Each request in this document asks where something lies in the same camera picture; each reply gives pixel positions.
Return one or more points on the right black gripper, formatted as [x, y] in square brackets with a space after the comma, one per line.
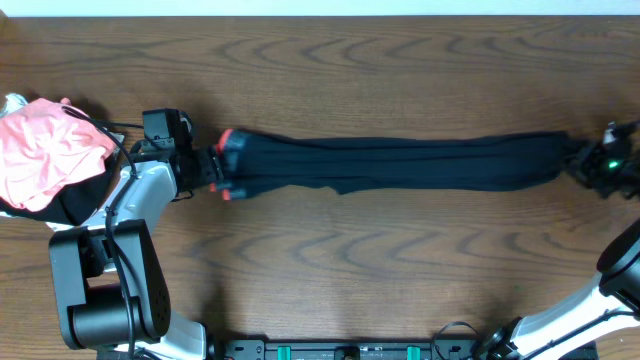
[588, 163]

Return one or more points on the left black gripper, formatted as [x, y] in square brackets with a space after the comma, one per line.
[202, 158]

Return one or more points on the black leggings red waistband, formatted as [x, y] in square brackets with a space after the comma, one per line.
[255, 163]

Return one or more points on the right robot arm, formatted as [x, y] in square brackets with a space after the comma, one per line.
[610, 301]

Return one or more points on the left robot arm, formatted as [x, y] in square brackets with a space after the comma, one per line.
[111, 294]

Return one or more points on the black folded garment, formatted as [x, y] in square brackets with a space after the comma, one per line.
[74, 203]

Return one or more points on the pink crumpled garment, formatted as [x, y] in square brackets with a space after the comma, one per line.
[43, 149]

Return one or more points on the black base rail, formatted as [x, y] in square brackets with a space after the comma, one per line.
[260, 350]

